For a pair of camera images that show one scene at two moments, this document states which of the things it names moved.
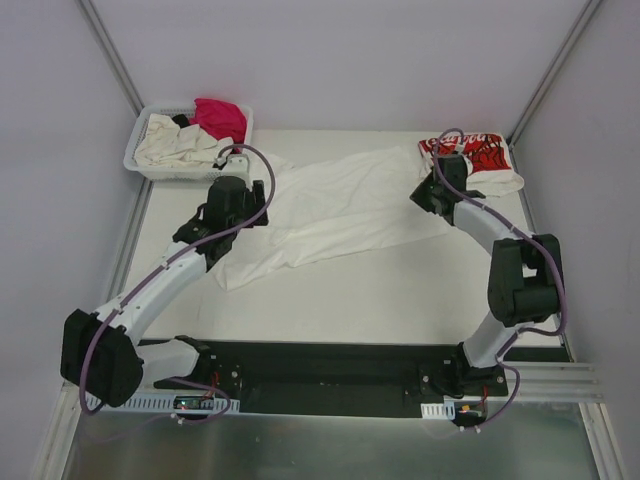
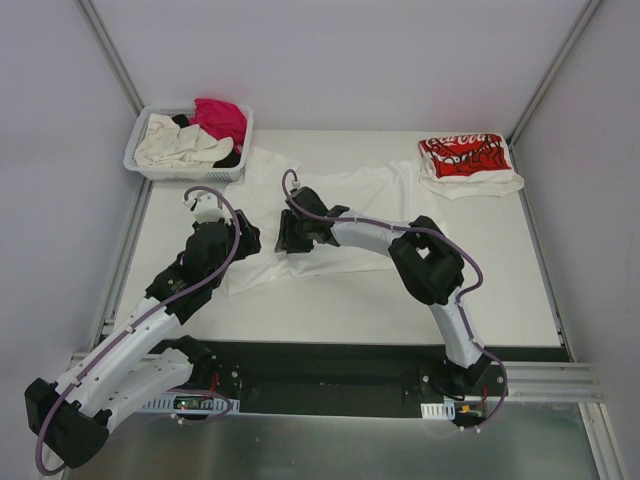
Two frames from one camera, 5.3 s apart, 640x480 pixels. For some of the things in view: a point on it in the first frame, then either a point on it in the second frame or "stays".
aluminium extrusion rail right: [553, 382] stays
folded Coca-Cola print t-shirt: [491, 171] stays
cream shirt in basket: [163, 142] stays
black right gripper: [427, 193] -> [288, 232]
